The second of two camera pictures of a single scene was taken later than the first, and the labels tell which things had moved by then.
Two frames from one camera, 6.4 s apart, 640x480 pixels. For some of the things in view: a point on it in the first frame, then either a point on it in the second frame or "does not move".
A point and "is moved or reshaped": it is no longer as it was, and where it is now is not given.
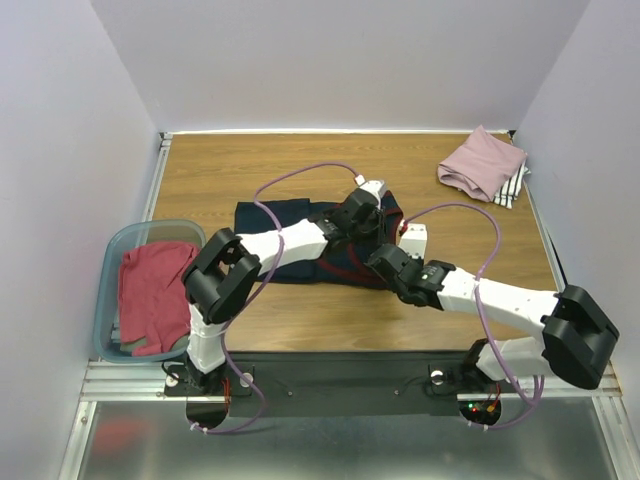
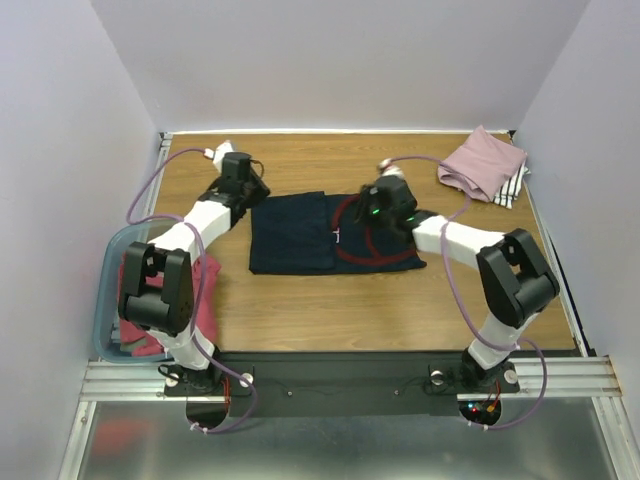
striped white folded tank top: (511, 188) does not move
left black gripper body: (370, 235) -> (256, 191)
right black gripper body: (386, 258) -> (367, 205)
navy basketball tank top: (343, 262) is moved or reshaped
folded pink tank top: (480, 166) does not move
